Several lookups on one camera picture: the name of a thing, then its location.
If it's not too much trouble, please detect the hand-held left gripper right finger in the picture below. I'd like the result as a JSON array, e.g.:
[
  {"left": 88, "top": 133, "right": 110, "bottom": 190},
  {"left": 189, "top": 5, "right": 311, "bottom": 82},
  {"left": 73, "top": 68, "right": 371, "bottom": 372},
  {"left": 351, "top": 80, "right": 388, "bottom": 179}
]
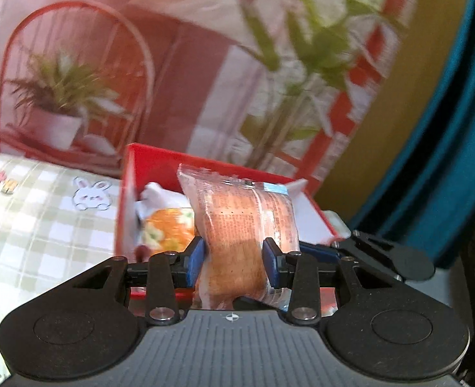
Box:
[{"left": 262, "top": 237, "right": 384, "bottom": 326}]

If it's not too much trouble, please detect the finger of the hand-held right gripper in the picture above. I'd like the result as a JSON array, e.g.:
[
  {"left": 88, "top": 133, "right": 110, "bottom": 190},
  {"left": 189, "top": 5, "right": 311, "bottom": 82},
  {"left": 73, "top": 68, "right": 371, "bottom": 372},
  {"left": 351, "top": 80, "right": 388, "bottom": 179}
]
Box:
[{"left": 299, "top": 240, "right": 357, "bottom": 264}]

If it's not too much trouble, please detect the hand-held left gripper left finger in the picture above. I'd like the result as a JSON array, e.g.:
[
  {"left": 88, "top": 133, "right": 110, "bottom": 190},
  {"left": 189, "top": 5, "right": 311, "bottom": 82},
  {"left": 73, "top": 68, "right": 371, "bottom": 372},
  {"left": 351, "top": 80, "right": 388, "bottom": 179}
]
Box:
[{"left": 71, "top": 236, "right": 205, "bottom": 326}]

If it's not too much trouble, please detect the orange snack packet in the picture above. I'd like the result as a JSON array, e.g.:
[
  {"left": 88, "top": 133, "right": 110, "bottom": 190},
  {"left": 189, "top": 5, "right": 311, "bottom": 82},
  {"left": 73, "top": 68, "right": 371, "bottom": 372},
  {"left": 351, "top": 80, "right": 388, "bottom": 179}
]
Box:
[{"left": 134, "top": 182, "right": 198, "bottom": 259}]

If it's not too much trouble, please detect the orange bread packet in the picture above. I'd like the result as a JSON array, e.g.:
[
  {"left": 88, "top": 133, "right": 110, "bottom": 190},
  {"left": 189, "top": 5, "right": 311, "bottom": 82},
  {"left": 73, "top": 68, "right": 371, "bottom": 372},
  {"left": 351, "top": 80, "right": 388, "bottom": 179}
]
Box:
[{"left": 176, "top": 164, "right": 302, "bottom": 312}]

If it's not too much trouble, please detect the red cardboard box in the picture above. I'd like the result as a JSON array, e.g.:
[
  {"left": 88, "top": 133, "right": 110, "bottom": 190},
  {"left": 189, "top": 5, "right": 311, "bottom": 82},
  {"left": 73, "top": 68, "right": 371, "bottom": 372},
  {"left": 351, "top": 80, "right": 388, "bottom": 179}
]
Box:
[{"left": 114, "top": 143, "right": 343, "bottom": 320}]

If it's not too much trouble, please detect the teal curtain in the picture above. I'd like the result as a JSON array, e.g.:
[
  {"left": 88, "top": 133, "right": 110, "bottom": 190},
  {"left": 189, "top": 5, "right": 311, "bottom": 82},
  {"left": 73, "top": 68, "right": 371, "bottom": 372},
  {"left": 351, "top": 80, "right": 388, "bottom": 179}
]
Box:
[{"left": 349, "top": 0, "right": 475, "bottom": 267}]

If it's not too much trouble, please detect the green checked blanket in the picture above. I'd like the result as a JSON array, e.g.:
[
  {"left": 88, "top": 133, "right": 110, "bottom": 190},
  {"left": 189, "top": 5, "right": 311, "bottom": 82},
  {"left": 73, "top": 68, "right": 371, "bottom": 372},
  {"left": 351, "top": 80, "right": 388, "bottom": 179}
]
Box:
[{"left": 0, "top": 153, "right": 151, "bottom": 387}]

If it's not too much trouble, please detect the printed backdrop poster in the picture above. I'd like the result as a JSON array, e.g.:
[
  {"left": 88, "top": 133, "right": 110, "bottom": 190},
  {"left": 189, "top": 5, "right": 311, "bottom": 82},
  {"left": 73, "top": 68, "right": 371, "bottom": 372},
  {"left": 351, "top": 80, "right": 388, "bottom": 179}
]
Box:
[{"left": 0, "top": 0, "right": 432, "bottom": 195}]

